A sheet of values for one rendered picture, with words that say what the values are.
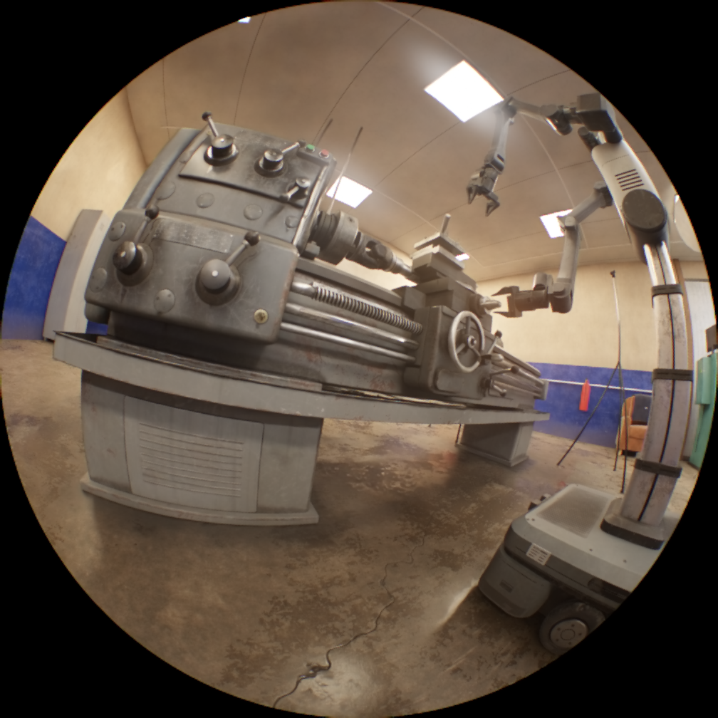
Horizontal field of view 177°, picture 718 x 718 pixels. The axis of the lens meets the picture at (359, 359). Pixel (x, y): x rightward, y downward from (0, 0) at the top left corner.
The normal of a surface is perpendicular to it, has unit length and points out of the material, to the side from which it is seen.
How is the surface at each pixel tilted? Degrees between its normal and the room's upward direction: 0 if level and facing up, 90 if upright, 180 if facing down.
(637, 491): 90
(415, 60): 180
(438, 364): 90
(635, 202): 90
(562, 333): 90
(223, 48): 180
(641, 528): 45
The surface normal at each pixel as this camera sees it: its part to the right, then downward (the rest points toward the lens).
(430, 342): -0.85, -0.19
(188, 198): 0.49, 0.05
